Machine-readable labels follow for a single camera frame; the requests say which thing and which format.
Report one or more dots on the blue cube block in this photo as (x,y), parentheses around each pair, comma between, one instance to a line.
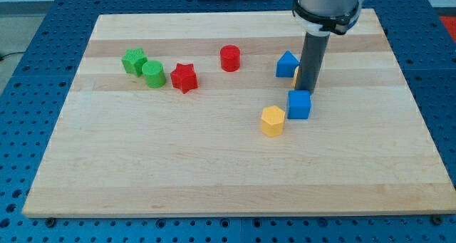
(298,105)

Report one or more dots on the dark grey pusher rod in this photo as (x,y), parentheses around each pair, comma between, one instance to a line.
(311,59)

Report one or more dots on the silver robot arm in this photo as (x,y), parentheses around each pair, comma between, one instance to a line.
(322,17)

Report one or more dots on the yellow hexagon block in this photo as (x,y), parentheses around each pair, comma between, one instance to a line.
(272,121)

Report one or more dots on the red star block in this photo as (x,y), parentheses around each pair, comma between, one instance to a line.
(184,77)

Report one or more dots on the wooden board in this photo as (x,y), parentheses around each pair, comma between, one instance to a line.
(122,149)

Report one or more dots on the red cylinder block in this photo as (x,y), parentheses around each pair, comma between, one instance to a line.
(230,58)

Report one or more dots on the blue triangle block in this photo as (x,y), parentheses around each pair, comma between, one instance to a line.
(286,65)

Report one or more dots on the yellow block behind rod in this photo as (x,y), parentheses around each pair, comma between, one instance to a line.
(293,84)

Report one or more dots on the green cylinder block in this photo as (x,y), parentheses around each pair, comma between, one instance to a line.
(154,74)

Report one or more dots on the green star block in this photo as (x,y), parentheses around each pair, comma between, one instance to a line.
(133,61)

